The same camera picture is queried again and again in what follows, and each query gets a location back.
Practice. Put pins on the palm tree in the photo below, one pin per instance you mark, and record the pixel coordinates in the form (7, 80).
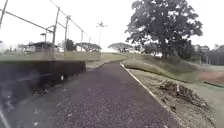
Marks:
(100, 25)

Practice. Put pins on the low building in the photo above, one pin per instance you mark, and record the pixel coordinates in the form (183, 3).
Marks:
(38, 46)

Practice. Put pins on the bare dirt verge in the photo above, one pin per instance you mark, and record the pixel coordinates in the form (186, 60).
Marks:
(150, 78)

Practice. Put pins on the dark asphalt path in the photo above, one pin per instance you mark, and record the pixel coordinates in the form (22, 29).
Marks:
(106, 96)

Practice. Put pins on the dark low wall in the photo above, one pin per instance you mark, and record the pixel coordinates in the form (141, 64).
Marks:
(33, 75)

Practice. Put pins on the pile of plant debris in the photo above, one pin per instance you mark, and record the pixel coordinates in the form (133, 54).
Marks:
(180, 91)

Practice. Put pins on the huge dark leafy tree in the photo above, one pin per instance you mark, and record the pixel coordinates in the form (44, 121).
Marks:
(163, 23)

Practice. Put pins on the yellowish path edge line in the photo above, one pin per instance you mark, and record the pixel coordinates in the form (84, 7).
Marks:
(143, 85)

